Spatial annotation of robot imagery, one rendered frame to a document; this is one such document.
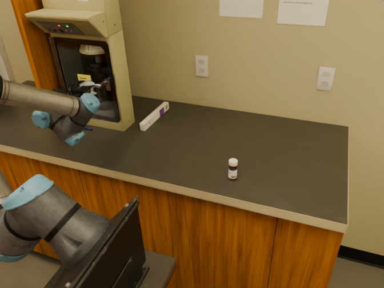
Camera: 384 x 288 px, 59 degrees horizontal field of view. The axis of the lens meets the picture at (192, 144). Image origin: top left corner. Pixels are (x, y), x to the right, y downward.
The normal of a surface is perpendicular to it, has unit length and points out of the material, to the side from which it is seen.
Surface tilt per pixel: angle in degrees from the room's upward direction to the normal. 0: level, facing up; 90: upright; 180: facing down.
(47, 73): 90
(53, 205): 42
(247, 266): 90
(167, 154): 0
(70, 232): 37
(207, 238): 90
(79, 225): 26
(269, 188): 0
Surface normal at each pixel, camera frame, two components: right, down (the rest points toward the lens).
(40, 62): 0.93, 0.18
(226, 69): -0.37, 0.51
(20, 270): -0.03, -0.84
